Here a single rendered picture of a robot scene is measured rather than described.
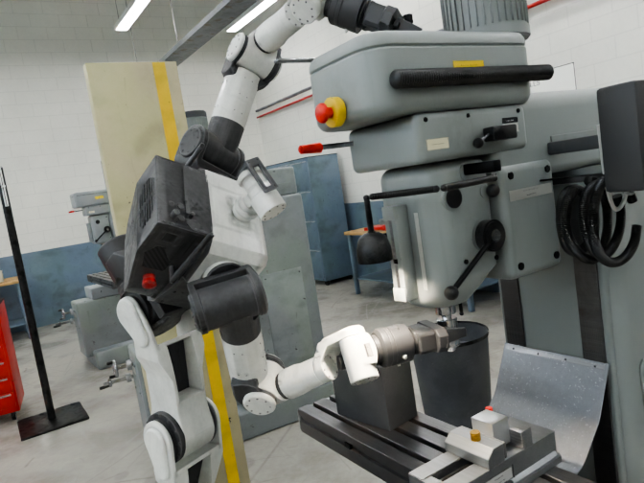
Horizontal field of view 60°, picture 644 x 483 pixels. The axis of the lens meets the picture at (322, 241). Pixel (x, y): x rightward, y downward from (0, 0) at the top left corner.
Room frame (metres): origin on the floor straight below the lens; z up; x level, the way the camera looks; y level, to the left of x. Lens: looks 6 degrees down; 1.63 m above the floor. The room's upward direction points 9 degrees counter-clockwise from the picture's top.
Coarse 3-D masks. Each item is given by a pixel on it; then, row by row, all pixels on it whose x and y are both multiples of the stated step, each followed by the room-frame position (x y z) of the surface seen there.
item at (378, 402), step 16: (384, 368) 1.48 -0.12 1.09; (400, 368) 1.52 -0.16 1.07; (336, 384) 1.63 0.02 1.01; (368, 384) 1.52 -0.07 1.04; (384, 384) 1.48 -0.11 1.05; (400, 384) 1.52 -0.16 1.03; (336, 400) 1.64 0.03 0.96; (352, 400) 1.58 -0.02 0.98; (368, 400) 1.53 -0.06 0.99; (384, 400) 1.48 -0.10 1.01; (400, 400) 1.51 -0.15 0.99; (352, 416) 1.59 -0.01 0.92; (368, 416) 1.54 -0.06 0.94; (384, 416) 1.48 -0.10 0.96; (400, 416) 1.50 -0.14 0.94
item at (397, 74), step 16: (544, 64) 1.27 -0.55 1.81; (400, 80) 1.03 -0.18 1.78; (416, 80) 1.05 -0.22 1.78; (432, 80) 1.07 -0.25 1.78; (448, 80) 1.10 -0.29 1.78; (464, 80) 1.12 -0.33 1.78; (480, 80) 1.15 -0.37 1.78; (496, 80) 1.18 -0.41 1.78; (512, 80) 1.21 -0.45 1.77; (528, 80) 1.24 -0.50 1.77
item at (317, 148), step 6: (312, 144) 1.23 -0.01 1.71; (318, 144) 1.23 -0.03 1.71; (330, 144) 1.26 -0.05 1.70; (336, 144) 1.26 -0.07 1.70; (342, 144) 1.27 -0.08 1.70; (348, 144) 1.28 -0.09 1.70; (300, 150) 1.22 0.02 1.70; (306, 150) 1.22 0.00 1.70; (312, 150) 1.22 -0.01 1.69; (318, 150) 1.23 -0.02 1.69
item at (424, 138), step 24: (408, 120) 1.12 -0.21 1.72; (432, 120) 1.13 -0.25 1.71; (456, 120) 1.16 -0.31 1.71; (480, 120) 1.20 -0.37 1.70; (504, 120) 1.24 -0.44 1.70; (360, 144) 1.26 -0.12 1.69; (384, 144) 1.19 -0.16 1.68; (408, 144) 1.13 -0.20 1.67; (432, 144) 1.12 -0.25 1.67; (456, 144) 1.16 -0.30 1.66; (504, 144) 1.23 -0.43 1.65; (360, 168) 1.27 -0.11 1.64; (384, 168) 1.21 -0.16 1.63
